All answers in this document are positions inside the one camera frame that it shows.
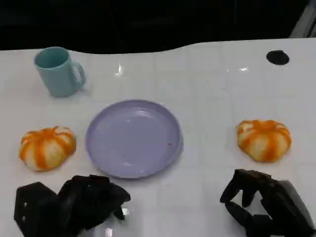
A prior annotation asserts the pale metal frame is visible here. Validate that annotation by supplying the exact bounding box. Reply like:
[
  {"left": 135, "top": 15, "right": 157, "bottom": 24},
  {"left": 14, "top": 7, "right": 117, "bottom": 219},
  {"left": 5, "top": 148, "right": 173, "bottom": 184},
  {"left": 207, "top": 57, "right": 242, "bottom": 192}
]
[{"left": 288, "top": 0, "right": 316, "bottom": 39}]

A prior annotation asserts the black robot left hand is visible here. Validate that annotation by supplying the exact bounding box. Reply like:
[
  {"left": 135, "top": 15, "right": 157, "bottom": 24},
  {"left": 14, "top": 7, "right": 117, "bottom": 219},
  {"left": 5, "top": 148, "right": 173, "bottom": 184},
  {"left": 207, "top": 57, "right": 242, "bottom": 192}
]
[{"left": 57, "top": 174, "right": 131, "bottom": 237}]

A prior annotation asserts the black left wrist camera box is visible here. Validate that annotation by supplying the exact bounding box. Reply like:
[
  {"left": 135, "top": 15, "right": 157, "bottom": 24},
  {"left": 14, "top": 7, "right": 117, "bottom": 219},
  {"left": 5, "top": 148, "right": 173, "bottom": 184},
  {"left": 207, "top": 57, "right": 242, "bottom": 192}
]
[{"left": 13, "top": 181, "right": 60, "bottom": 237}]

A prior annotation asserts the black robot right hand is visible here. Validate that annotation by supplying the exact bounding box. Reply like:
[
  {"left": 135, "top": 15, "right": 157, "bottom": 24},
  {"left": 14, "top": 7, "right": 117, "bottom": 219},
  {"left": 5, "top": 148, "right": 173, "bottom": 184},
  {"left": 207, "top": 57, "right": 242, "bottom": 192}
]
[{"left": 220, "top": 169, "right": 316, "bottom": 237}]

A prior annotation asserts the black round table grommet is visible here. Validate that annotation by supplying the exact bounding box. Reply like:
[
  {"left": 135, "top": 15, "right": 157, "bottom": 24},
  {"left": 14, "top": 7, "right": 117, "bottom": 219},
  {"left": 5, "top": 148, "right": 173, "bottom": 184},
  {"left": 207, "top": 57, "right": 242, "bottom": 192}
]
[{"left": 266, "top": 50, "right": 290, "bottom": 66}]

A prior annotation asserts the lilac plate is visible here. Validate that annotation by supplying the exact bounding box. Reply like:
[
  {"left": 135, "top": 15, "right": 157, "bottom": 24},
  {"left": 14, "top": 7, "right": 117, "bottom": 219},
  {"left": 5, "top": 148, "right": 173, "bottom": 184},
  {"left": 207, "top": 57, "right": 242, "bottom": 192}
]
[{"left": 85, "top": 99, "right": 184, "bottom": 180}]

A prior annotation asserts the orange white toy bread roll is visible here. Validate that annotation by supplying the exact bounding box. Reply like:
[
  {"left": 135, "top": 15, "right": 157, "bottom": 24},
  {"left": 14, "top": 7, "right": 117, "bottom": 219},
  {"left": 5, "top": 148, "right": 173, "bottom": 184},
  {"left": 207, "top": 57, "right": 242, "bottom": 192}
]
[
  {"left": 19, "top": 125, "right": 77, "bottom": 172},
  {"left": 236, "top": 119, "right": 292, "bottom": 163}
]

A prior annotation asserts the pale green mug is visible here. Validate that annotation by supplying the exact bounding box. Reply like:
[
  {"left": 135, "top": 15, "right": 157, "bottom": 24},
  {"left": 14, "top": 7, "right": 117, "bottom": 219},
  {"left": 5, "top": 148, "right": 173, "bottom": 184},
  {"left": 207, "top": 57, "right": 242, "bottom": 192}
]
[{"left": 34, "top": 46, "right": 87, "bottom": 98}]

